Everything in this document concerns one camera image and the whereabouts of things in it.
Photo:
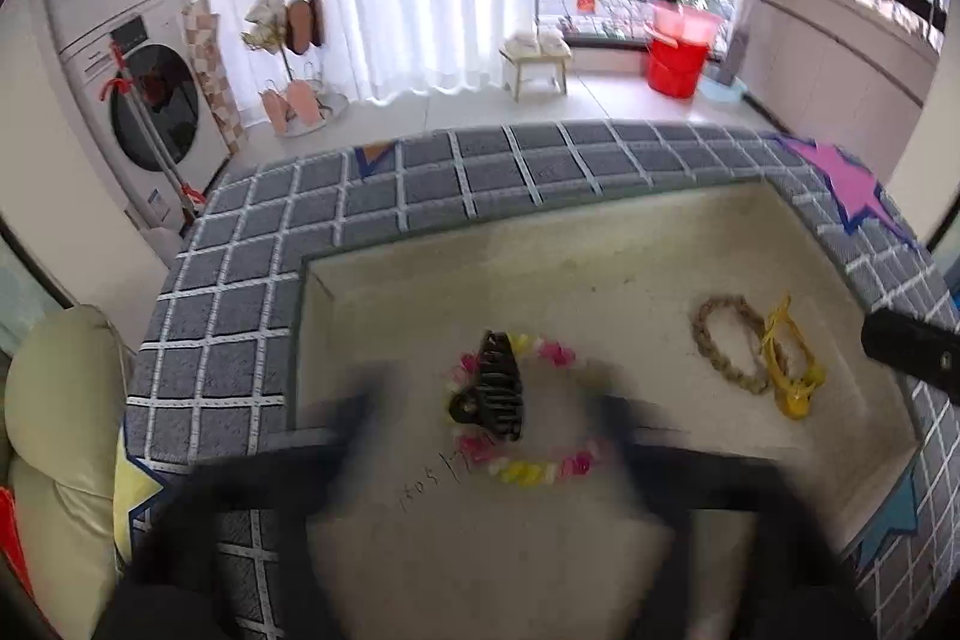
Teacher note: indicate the checkered paper bag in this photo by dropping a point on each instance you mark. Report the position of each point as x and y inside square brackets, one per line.
[201, 37]

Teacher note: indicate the slipper drying rack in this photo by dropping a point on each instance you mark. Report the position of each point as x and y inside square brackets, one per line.
[293, 31]

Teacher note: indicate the small wooden stool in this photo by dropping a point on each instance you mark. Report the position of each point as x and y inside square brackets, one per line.
[559, 61]

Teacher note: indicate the black hair claw clip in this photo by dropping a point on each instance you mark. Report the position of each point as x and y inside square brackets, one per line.
[493, 400]

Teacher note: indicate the stacked white washer dryer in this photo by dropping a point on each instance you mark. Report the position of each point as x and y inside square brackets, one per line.
[151, 36]

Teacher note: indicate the red handled mop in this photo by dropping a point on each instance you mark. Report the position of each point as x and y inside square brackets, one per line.
[126, 85]

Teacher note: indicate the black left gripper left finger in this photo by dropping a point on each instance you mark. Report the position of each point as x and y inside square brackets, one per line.
[178, 583]

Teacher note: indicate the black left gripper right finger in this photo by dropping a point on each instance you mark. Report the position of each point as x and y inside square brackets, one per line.
[745, 556]

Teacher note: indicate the red plastic bucket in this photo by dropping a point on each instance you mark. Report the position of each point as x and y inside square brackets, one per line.
[674, 65]

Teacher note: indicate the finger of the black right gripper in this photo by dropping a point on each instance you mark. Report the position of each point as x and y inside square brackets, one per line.
[914, 348]

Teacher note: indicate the yellow hair clip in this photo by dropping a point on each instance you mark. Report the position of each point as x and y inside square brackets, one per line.
[793, 389]

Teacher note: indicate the pink plastic basin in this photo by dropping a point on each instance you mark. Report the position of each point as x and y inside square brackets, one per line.
[676, 23]

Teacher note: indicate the light blue basin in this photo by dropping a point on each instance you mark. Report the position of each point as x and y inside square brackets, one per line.
[719, 93]

